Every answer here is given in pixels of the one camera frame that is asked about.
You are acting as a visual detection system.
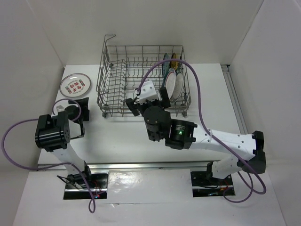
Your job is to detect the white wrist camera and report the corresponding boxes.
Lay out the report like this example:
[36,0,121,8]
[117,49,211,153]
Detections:
[55,105,65,113]
[135,81,158,105]

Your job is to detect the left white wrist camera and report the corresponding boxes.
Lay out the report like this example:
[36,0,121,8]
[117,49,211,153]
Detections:
[55,105,65,113]

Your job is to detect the white cover panel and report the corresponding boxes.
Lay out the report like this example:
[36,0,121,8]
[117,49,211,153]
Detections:
[106,169,193,204]

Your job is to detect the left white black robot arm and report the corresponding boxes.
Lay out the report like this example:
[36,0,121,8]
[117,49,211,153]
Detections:
[35,97,94,188]

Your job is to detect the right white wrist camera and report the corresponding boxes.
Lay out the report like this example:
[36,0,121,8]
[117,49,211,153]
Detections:
[135,81,158,105]

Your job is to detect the dark green rimmed plate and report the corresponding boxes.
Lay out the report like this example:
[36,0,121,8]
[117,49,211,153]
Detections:
[173,68,184,102]

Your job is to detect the blue white patterned plate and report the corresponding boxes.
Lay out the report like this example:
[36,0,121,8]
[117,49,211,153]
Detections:
[162,53,170,78]

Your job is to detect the yellow patterned small plate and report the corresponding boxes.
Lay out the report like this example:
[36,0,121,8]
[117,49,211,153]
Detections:
[170,52,182,70]

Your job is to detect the grey wire dish rack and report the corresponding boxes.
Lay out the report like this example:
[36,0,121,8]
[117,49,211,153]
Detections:
[96,34,185,118]

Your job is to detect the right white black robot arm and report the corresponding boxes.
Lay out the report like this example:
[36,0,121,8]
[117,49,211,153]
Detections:
[125,86,266,185]

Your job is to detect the aluminium mounting rail front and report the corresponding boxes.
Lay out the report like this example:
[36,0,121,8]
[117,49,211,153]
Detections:
[37,159,212,172]

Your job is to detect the small white plate red characters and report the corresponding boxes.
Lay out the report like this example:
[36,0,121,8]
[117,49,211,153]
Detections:
[59,73,92,97]

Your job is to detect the aluminium rail right side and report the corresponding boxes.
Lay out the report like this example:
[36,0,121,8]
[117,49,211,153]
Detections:
[221,65,248,134]

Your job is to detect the white plate red green rim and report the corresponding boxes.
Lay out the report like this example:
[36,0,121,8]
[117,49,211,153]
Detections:
[162,69,176,99]

